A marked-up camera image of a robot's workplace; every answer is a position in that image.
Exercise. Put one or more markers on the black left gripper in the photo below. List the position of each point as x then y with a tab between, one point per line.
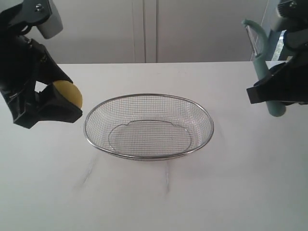
23	62

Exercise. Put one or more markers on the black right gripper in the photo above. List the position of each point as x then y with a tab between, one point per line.
285	82

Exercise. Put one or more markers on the yellow lemon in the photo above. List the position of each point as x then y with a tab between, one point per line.
70	92

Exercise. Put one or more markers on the teal handled peeler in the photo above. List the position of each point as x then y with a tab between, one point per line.
275	109

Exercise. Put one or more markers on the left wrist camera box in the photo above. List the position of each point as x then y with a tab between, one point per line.
18	20

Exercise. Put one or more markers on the steel wire mesh basket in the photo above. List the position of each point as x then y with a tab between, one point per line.
148	126

